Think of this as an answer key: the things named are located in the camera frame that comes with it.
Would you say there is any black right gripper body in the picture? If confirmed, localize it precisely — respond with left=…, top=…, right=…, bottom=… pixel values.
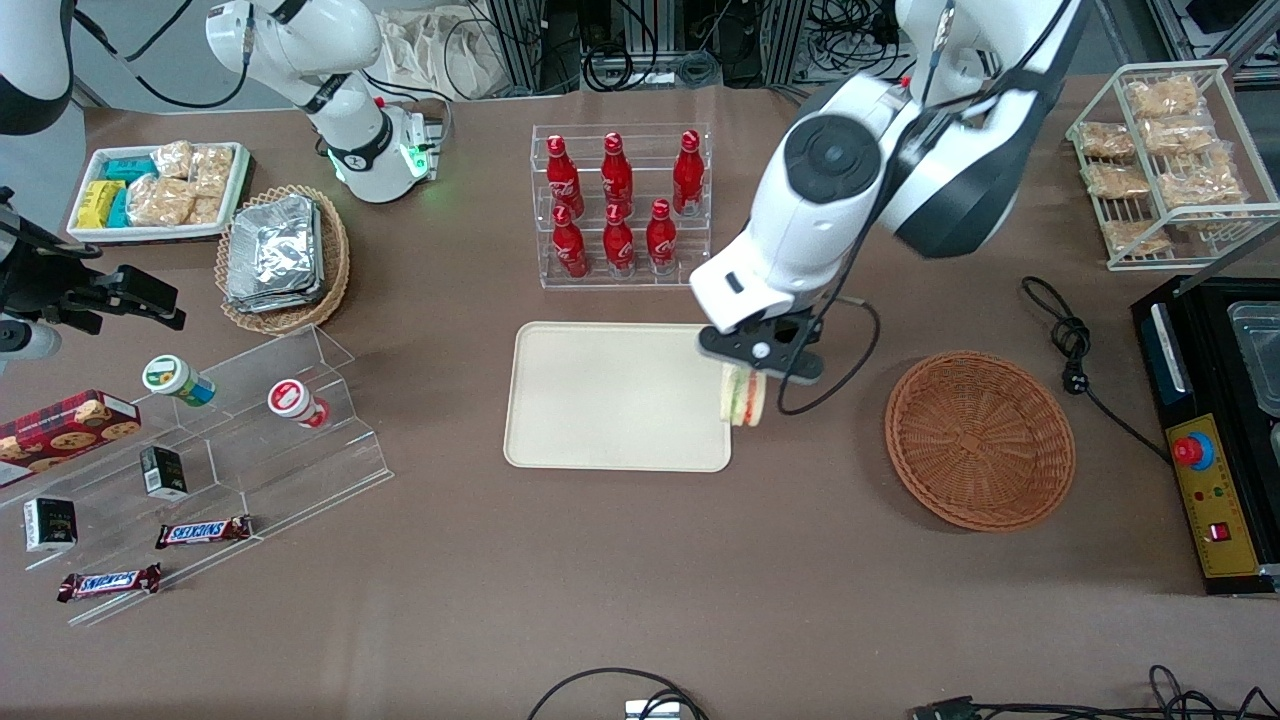
left=0, top=255, right=103, bottom=336

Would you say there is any sandwich with lettuce tomato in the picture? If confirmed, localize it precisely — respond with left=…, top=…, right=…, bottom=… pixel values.
left=718, top=365, right=768, bottom=429

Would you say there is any beige plastic serving tray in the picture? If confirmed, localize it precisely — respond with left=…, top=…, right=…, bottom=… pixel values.
left=503, top=321, right=736, bottom=473

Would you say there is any oval tan wicker basket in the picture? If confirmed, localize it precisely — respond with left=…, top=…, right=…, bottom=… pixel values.
left=215, top=184, right=352, bottom=336

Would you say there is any round brown wicker basket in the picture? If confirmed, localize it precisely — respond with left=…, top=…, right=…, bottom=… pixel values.
left=885, top=350, right=1078, bottom=532

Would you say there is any white rectangular snack bin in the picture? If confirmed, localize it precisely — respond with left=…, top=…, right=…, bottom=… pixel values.
left=66, top=142, right=252, bottom=245

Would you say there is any yellow snack pack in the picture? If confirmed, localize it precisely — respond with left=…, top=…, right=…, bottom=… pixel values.
left=77, top=180, right=126, bottom=230

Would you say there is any yoghurt cup green lid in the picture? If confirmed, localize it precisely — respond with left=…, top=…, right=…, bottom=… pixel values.
left=141, top=354, right=217, bottom=408

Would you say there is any red cola bottle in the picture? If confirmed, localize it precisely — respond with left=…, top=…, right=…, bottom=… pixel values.
left=601, top=132, right=635, bottom=214
left=545, top=135, right=585, bottom=217
left=603, top=203, right=636, bottom=277
left=672, top=130, right=705, bottom=217
left=552, top=205, right=589, bottom=280
left=646, top=198, right=679, bottom=274

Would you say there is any clear acrylic bottle rack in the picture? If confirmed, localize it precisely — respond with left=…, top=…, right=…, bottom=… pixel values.
left=532, top=123, right=713, bottom=291

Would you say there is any silver foil pouch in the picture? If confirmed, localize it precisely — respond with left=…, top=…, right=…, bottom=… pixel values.
left=224, top=268, right=324, bottom=314
left=227, top=194, right=321, bottom=289

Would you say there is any red cookie box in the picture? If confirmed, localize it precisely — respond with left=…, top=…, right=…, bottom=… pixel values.
left=0, top=389, right=143, bottom=490

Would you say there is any small black box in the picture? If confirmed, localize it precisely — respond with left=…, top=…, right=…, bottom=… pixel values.
left=139, top=445, right=190, bottom=502
left=23, top=496, right=79, bottom=554

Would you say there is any yoghurt cup red lid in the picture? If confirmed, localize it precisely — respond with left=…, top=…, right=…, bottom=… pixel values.
left=267, top=378, right=332, bottom=430

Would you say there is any clear acrylic stepped display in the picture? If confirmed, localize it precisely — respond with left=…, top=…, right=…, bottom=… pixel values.
left=0, top=324, right=394, bottom=629

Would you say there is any brown snickers bar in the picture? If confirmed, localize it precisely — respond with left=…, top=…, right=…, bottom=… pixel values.
left=57, top=562, right=164, bottom=604
left=155, top=515, right=255, bottom=551

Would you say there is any white cloth bag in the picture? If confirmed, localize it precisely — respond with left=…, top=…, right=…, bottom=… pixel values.
left=378, top=8, right=503, bottom=103

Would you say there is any black sealing machine yellow panel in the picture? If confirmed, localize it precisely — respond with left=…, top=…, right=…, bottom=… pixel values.
left=1130, top=275, right=1280, bottom=598

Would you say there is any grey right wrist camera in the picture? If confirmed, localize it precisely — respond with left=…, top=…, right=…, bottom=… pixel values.
left=0, top=318, right=63, bottom=373

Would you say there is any dark left wrist camera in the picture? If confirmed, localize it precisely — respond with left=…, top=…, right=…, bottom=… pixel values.
left=697, top=318, right=827, bottom=387

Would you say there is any black power cable with plug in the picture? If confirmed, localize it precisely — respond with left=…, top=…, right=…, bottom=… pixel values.
left=1020, top=276, right=1171, bottom=463

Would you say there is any aluminium frame with cables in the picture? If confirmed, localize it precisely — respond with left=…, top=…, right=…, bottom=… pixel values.
left=485, top=0, right=813, bottom=96

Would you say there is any white wire rack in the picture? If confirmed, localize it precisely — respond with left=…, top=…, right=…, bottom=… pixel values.
left=1066, top=60, right=1280, bottom=273

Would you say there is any black looped cable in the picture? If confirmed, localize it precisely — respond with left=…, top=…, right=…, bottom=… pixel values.
left=526, top=666, right=712, bottom=720

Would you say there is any black cable with connector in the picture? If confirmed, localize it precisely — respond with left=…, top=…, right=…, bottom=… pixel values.
left=910, top=664, right=1280, bottom=720

